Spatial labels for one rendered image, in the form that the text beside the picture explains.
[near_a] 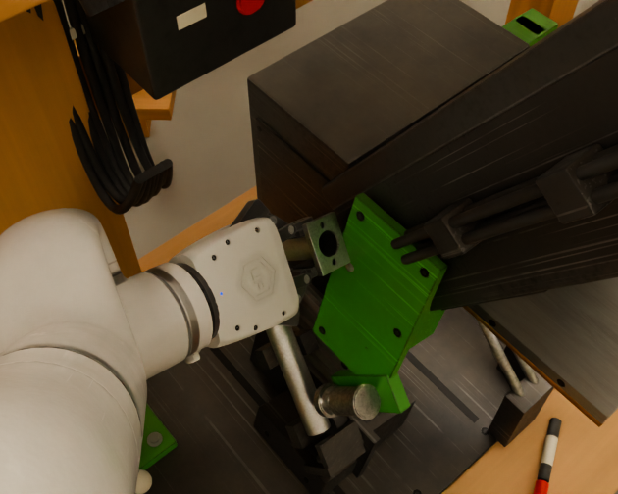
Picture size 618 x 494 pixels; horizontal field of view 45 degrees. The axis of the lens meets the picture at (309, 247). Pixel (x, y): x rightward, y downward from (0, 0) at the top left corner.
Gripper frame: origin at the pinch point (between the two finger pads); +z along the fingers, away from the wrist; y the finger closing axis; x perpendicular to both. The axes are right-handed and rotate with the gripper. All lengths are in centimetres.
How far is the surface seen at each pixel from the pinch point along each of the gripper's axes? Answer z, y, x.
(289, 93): 10.1, 15.6, 7.1
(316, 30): 163, 42, 149
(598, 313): 22.6, -16.7, -16.5
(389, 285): 2.3, -5.4, -7.3
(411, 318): 2.2, -8.8, -8.9
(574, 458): 26.7, -38.4, -6.1
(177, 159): 88, 11, 154
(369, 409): 1.0, -18.7, -0.5
